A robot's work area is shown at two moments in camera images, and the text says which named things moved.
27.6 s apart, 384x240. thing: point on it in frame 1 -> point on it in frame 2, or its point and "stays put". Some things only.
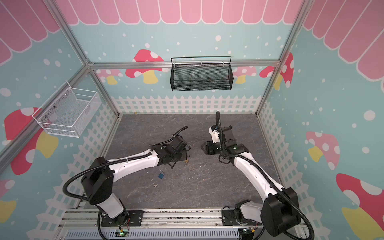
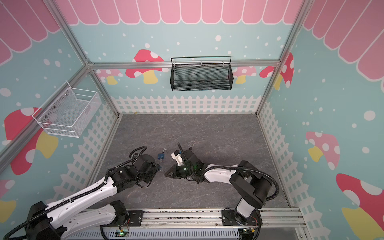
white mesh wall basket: [67, 114] stays put
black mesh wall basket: [199, 73] stays put
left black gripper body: [179, 157] -> [149, 176]
